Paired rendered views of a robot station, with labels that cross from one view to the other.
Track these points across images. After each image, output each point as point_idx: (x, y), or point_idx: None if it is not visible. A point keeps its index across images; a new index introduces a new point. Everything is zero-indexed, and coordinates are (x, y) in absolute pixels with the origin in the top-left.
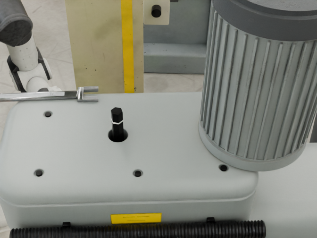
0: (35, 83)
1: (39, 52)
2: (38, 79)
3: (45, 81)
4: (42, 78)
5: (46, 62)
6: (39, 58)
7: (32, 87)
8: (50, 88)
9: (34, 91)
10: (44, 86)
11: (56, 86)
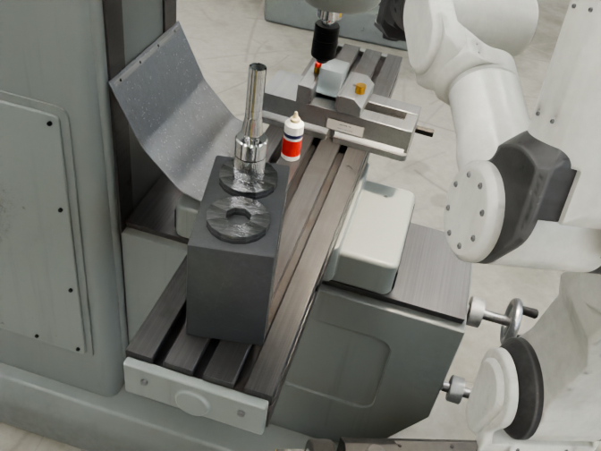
0: (518, 114)
1: (522, 145)
2: (505, 130)
3: (478, 131)
4: (489, 155)
5: (482, 164)
6: (519, 133)
7: (526, 112)
8: (464, 33)
9: (516, 76)
10: (485, 82)
11: (445, 29)
